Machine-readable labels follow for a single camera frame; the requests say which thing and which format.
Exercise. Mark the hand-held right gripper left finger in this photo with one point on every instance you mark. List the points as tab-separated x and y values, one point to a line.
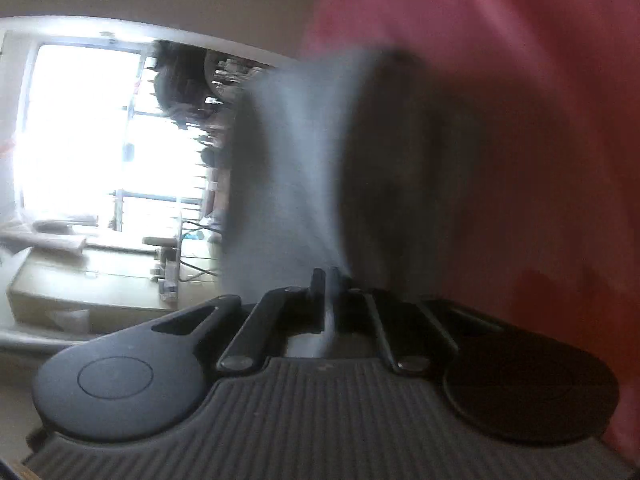
317	305

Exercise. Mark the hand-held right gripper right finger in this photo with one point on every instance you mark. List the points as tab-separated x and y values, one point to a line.
341	305

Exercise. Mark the grey fleece pants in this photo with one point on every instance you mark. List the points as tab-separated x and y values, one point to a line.
300	160

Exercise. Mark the folding table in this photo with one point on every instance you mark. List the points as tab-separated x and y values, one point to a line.
177	260

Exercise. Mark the black floor fan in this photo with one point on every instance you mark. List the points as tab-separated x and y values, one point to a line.
215	156

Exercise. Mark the pink floral blanket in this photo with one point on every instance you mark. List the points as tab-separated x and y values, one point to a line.
550	110

